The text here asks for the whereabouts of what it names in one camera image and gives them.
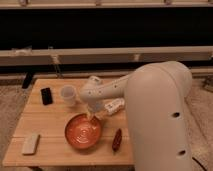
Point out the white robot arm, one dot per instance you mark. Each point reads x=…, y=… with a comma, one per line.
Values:
x=154, y=104

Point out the translucent plastic cup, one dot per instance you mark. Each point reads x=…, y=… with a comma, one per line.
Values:
x=68, y=94

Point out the white sponge block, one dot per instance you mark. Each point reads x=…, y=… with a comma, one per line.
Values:
x=30, y=144

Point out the dark red oblong object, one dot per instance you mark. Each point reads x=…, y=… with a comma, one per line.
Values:
x=117, y=140

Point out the orange ceramic bowl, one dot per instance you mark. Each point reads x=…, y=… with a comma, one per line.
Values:
x=82, y=133

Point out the black rectangular block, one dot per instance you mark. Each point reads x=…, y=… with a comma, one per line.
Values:
x=46, y=96

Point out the white plastic bottle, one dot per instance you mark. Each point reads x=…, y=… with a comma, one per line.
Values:
x=114, y=106

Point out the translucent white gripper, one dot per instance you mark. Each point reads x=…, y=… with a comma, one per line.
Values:
x=94, y=108

